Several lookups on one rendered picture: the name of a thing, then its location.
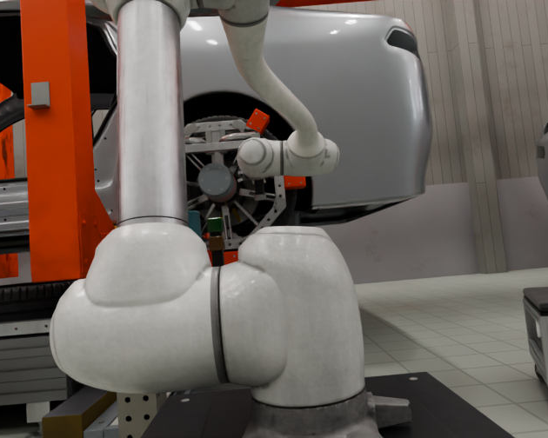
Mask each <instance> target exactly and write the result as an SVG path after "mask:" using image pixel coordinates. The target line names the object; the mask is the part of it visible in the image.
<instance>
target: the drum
mask: <svg viewBox="0 0 548 438"><path fill-rule="evenodd" d="M198 184H199V188H200V189H201V191H202V192H203V193H204V194H205V195H206V196H207V197H208V198H210V199H211V200H212V201H214V202H226V201H228V200H230V199H231V198H232V197H233V196H234V195H235V193H236V190H237V182H236V179H235V177H234V175H233V174H232V173H231V171H230V170H229V169H228V168H227V167H226V166H224V165H223V164H221V163H209V164H207V165H205V166H204V167H203V168H202V169H201V170H200V172H199V175H198Z"/></svg>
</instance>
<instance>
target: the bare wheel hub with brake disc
mask: <svg viewBox="0 0 548 438"><path fill-rule="evenodd" d="M224 162H225V166H226V167H227V168H229V167H230V166H231V164H232V162H233V161H224ZM240 185H241V188H242V189H252V190H255V184H253V183H252V181H249V179H247V181H243V182H241V183H240ZM238 202H239V203H240V204H241V205H242V206H243V207H244V208H245V209H246V210H247V211H248V212H249V213H250V214H251V215H253V214H254V212H255V211H256V209H257V206H258V204H259V200H258V201H256V200H255V198H250V197H245V196H240V198H239V199H238ZM211 205H212V203H211V202H210V201H207V202H204V208H203V209H197V211H198V212H200V215H201V216H202V218H205V216H206V214H207V212H208V210H209V209H210V207H211ZM234 208H235V209H236V211H237V213H238V215H239V217H240V219H241V222H238V221H237V218H236V217H235V215H234V212H233V210H232V209H234ZM230 213H231V226H232V227H234V226H237V225H239V224H241V223H243V222H245V221H247V220H248V219H249V218H248V217H247V216H246V215H245V214H244V213H243V212H242V211H241V210H240V209H239V208H238V207H237V206H236V205H235V204H234V205H232V206H230ZM220 215H221V208H219V207H217V206H216V208H215V209H214V211H213V212H212V214H211V217H210V218H216V217H220Z"/></svg>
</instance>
